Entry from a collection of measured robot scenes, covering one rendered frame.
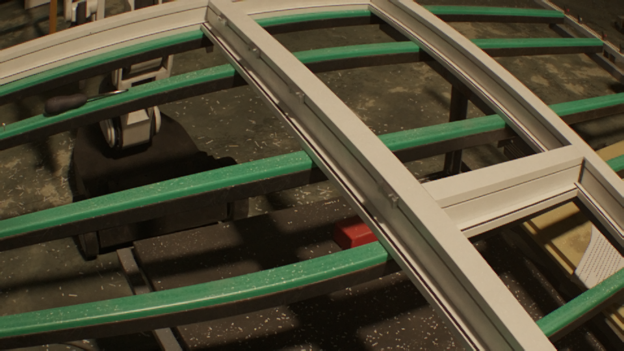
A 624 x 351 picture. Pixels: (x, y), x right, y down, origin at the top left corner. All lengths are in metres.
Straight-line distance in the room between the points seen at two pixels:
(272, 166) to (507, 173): 0.37
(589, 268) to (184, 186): 0.84
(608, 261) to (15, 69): 1.46
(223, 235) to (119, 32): 0.52
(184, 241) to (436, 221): 0.64
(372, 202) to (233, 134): 1.91
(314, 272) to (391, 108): 2.26
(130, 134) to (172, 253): 1.02
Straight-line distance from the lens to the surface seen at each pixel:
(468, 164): 1.83
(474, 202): 1.16
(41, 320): 1.00
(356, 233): 1.54
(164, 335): 1.41
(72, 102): 1.48
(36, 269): 2.47
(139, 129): 2.52
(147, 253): 1.54
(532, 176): 1.23
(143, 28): 1.75
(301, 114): 1.35
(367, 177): 1.18
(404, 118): 3.24
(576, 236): 1.64
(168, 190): 1.22
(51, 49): 1.71
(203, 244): 1.57
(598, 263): 1.58
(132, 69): 2.30
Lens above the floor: 1.55
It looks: 33 degrees down
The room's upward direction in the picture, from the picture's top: 3 degrees clockwise
